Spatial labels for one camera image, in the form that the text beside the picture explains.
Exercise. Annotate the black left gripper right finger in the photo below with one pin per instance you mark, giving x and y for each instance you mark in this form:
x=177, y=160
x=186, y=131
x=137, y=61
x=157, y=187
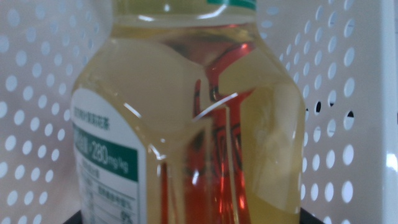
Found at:
x=309, y=218

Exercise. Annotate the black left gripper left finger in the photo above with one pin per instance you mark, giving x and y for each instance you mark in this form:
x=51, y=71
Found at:
x=74, y=219

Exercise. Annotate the red drink can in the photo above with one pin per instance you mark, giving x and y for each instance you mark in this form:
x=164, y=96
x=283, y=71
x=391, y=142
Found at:
x=225, y=186

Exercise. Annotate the yellow tea bottle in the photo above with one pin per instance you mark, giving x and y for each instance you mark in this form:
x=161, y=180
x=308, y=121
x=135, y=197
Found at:
x=155, y=93

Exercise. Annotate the white perforated plastic basket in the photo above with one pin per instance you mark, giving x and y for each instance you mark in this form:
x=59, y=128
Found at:
x=367, y=93

